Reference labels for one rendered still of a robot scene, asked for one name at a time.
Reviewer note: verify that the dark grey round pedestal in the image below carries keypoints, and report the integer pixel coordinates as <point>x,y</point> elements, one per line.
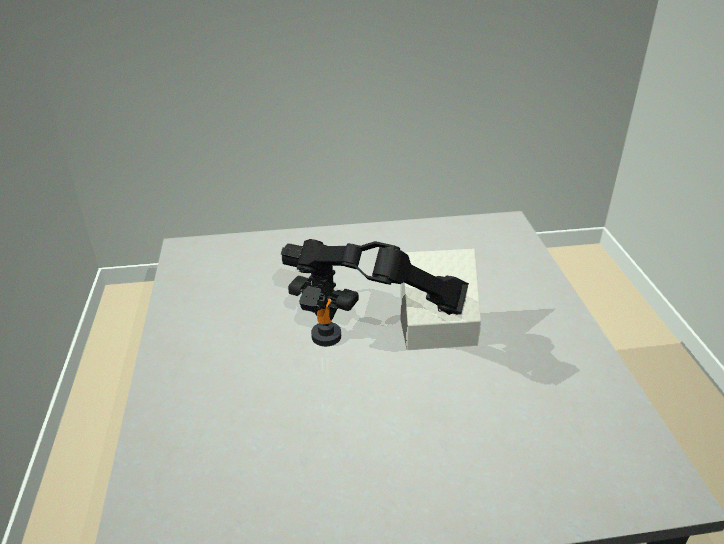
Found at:
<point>326,335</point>

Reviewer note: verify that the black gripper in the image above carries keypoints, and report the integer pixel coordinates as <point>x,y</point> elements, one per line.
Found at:
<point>344,300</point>

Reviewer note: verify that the orange knob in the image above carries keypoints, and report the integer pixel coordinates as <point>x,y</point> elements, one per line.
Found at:
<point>323,315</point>

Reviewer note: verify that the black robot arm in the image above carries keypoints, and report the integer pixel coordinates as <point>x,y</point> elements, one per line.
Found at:
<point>392,266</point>

